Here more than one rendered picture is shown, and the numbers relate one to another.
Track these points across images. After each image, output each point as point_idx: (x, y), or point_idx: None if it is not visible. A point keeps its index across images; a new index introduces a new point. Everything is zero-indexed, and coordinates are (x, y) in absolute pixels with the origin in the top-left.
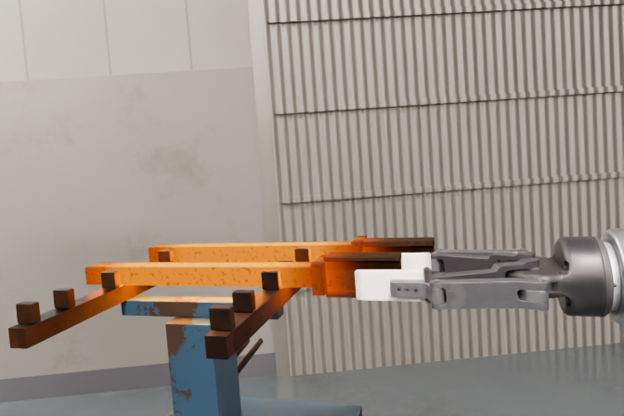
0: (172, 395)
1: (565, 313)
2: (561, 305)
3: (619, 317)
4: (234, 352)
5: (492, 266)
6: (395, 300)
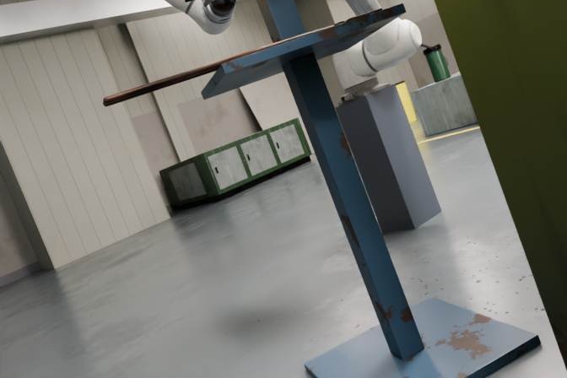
0: None
1: (231, 8)
2: (227, 8)
3: (232, 11)
4: None
5: None
6: None
